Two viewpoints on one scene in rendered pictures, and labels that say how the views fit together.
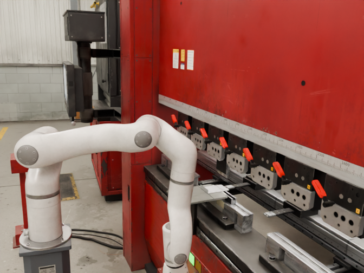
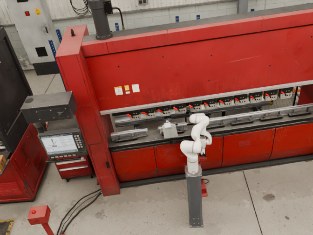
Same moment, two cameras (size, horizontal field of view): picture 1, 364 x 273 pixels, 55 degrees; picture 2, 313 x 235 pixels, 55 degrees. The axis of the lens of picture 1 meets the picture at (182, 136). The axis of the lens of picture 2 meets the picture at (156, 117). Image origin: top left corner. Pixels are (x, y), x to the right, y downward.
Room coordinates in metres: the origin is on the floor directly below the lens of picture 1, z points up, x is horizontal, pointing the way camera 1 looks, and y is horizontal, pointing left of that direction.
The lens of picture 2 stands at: (0.57, 2.73, 3.55)
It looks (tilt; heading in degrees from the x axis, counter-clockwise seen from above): 37 degrees down; 294
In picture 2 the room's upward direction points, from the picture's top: 8 degrees counter-clockwise
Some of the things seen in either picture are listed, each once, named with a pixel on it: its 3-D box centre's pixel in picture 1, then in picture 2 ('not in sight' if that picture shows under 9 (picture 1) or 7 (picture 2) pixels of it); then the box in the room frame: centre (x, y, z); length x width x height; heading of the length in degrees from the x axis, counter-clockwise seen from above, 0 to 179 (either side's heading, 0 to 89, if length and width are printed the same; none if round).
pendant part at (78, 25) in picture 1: (84, 72); (59, 130); (2.67, 0.75, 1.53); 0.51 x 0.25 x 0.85; 22
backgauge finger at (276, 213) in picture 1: (288, 208); (190, 113); (1.51, -0.51, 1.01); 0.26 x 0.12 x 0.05; 115
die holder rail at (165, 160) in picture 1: (179, 170); (129, 134); (2.24, 0.01, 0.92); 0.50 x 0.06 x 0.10; 25
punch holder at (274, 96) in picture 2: not in sight; (270, 93); (0.49, -0.80, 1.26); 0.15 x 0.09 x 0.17; 25
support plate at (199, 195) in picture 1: (196, 194); (169, 131); (1.68, -0.08, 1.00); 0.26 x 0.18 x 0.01; 115
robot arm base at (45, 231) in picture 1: (44, 215); (193, 164); (1.21, 0.51, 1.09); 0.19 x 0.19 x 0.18
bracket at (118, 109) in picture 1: (111, 115); not in sight; (2.80, 0.58, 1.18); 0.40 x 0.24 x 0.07; 25
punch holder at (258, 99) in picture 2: not in sight; (255, 95); (0.67, -0.71, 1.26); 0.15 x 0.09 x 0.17; 25
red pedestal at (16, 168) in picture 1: (24, 197); (48, 230); (2.82, 1.36, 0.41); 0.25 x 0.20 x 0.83; 115
